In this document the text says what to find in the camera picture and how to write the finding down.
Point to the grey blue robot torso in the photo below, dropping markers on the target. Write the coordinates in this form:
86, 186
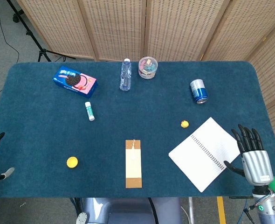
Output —
128, 211

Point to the white spiral notebook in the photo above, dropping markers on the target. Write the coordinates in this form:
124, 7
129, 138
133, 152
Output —
205, 154

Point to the yellow scalloped bowl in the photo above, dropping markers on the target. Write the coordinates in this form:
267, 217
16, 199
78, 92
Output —
72, 162

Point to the blue carpet table cover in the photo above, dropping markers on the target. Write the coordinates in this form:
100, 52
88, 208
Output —
137, 112

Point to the clear jar of clips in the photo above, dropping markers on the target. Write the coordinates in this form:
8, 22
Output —
148, 68

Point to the white green glue stick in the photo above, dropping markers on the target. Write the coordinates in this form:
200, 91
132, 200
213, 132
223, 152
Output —
90, 111

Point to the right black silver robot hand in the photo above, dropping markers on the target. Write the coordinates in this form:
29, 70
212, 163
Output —
256, 165

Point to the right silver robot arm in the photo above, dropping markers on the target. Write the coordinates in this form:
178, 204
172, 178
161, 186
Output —
268, 210

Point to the blue silver drink can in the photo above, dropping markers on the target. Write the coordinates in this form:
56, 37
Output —
199, 91

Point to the blue Oreo cookie box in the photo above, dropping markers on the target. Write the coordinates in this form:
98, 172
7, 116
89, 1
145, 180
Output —
74, 80

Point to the black tripod stand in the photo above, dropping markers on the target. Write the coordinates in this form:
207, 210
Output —
32, 37

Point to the clear plastic water bottle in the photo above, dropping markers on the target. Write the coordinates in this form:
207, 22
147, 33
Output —
125, 77

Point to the brown cream paper bookmark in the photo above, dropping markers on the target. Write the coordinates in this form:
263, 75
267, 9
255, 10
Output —
134, 172

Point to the small yellow ball toy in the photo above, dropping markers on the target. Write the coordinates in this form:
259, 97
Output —
184, 124

